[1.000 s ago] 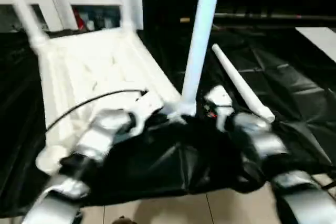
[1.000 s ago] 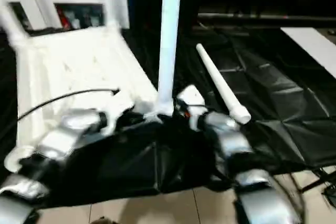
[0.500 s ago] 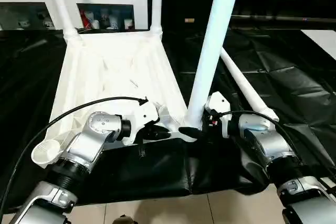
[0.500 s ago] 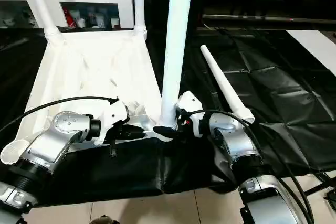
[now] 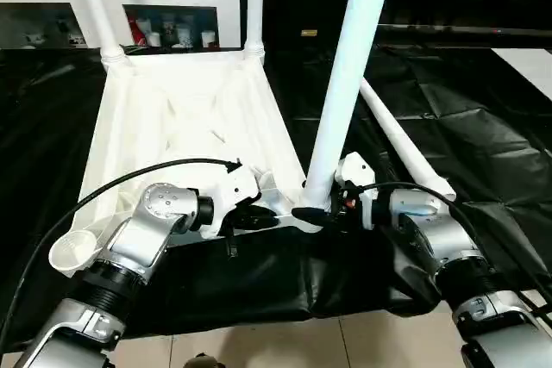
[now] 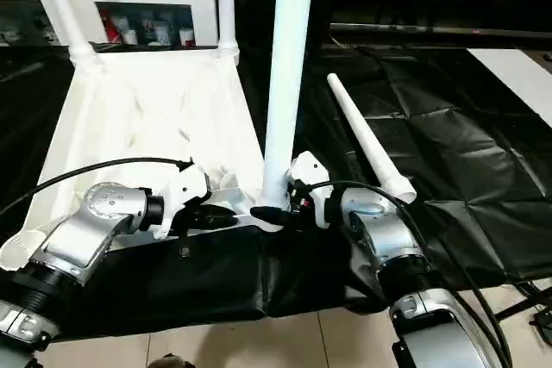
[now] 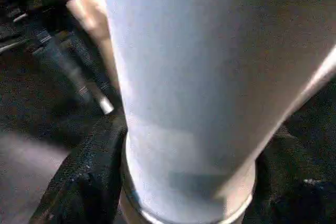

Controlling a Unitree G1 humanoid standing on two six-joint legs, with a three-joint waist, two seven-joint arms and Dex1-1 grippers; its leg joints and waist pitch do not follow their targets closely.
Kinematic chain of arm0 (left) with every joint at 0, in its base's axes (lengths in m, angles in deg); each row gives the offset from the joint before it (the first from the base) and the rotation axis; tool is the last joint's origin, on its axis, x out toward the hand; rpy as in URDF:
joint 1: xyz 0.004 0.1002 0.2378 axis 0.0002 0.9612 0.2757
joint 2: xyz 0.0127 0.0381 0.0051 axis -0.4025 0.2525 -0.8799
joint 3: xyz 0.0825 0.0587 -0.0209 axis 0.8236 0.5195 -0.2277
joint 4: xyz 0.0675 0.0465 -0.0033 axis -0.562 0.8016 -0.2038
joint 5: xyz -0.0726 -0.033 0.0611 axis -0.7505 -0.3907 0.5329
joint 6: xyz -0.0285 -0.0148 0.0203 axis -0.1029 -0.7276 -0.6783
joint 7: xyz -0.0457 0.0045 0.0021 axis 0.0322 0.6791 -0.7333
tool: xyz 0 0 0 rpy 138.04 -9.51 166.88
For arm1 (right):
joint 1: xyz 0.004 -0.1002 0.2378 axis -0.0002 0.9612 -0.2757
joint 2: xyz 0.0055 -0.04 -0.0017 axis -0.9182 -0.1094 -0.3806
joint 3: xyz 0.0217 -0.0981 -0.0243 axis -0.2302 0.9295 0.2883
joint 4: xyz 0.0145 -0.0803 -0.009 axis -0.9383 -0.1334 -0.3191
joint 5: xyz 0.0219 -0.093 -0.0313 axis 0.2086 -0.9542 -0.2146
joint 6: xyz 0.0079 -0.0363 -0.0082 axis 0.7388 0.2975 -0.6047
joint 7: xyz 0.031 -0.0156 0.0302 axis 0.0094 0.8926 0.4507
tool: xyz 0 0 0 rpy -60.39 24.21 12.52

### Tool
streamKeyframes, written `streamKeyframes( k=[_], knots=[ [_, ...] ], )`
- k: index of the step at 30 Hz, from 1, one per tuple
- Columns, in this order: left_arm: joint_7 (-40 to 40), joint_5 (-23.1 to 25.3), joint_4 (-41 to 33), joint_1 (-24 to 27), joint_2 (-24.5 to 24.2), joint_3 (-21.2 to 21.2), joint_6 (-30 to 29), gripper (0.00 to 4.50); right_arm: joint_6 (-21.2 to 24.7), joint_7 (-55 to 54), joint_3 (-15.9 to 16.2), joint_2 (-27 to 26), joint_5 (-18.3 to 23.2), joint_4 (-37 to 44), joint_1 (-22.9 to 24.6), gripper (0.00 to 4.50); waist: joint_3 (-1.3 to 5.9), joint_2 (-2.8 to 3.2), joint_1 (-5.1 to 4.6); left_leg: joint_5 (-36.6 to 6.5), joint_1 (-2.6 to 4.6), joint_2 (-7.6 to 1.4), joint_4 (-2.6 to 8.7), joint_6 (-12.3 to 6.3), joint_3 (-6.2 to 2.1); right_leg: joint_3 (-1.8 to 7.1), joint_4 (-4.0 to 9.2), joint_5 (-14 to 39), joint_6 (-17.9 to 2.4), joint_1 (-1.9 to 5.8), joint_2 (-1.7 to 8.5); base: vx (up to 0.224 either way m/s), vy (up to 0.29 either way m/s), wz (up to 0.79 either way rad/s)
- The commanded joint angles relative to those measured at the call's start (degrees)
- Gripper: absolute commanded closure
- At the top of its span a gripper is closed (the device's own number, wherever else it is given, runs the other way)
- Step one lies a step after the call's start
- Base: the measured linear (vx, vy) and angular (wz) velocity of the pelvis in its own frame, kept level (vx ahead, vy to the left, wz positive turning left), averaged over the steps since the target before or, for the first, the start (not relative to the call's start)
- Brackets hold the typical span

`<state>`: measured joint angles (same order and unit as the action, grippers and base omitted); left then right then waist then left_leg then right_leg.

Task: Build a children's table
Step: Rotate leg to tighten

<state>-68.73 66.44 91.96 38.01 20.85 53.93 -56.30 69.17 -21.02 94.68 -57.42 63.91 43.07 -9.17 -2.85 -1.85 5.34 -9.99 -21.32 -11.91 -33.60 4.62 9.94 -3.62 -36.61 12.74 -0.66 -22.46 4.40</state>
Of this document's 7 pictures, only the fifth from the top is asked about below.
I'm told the red bottle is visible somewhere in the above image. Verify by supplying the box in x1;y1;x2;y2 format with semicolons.
129;18;146;46

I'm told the white plastic table top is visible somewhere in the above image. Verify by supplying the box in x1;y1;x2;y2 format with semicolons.
47;48;333;279

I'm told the brown round object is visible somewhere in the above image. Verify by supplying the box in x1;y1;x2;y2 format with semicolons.
183;352;225;368

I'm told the black mat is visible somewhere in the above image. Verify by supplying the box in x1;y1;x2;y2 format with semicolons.
0;42;552;337

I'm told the white flat board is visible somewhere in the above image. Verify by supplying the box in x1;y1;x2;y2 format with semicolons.
491;47;552;104

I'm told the grey metal rail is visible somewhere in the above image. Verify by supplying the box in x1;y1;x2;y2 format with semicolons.
374;24;552;41

